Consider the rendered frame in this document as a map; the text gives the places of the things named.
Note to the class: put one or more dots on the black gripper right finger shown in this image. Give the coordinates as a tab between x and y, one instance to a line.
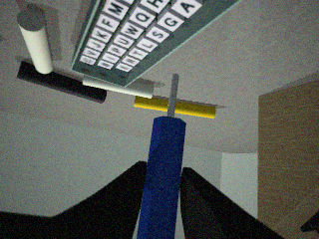
207	213

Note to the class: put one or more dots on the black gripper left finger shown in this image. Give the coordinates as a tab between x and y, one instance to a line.
110	213

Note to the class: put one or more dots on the blue stylus with grey tip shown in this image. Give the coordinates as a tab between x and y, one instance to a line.
160	197

